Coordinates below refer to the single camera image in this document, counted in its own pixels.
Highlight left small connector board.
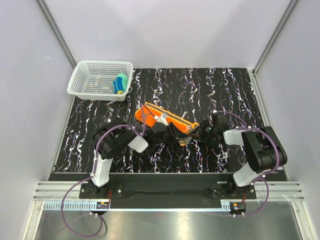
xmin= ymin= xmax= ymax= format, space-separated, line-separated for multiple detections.
xmin=96 ymin=201 xmax=110 ymax=210

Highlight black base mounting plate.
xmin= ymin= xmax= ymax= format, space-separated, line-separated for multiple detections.
xmin=79 ymin=173 xmax=257 ymax=200

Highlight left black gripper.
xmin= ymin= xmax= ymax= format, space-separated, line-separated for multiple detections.
xmin=153 ymin=122 xmax=188 ymax=146

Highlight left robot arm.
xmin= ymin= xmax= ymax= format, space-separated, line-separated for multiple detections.
xmin=89 ymin=118 xmax=192 ymax=198

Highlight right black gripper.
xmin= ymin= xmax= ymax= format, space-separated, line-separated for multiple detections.
xmin=187 ymin=119 xmax=218 ymax=143

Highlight orange grey towel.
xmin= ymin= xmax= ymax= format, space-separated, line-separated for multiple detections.
xmin=134 ymin=102 xmax=200 ymax=146

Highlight white perforated plastic basket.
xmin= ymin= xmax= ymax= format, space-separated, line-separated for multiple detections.
xmin=67 ymin=60 xmax=134 ymax=102

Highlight yellow blue crocodile towel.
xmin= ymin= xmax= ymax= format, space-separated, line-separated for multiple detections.
xmin=112 ymin=73 xmax=129 ymax=95

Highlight right small connector board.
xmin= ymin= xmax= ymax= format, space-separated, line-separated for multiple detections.
xmin=230 ymin=202 xmax=247 ymax=212

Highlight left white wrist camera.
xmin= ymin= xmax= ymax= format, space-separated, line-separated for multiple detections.
xmin=154 ymin=112 xmax=169 ymax=126

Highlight small connector board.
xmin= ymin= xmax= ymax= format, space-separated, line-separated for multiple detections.
xmin=96 ymin=201 xmax=110 ymax=210
xmin=230 ymin=202 xmax=247 ymax=212

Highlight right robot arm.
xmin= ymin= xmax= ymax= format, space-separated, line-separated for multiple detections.
xmin=192 ymin=110 xmax=288 ymax=199

